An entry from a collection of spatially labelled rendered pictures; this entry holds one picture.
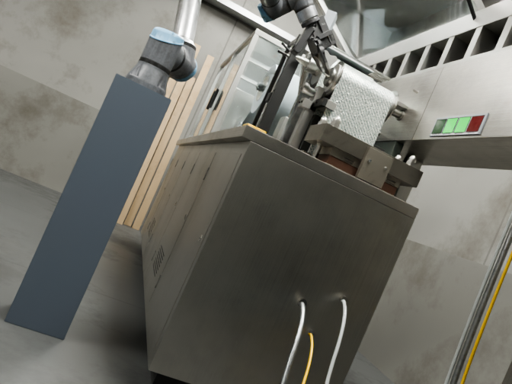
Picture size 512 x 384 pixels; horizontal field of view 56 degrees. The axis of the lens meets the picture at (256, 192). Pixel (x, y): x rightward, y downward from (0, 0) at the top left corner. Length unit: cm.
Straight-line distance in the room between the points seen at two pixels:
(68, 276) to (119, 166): 41
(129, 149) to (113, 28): 355
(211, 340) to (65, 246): 58
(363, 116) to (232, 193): 67
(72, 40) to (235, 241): 394
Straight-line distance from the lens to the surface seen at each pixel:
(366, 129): 189
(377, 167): 166
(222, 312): 153
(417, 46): 226
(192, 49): 192
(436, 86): 193
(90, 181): 170
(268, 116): 210
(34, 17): 525
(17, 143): 513
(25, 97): 514
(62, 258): 174
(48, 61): 516
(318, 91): 190
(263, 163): 148
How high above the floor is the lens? 70
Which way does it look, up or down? 1 degrees up
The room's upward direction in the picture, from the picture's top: 24 degrees clockwise
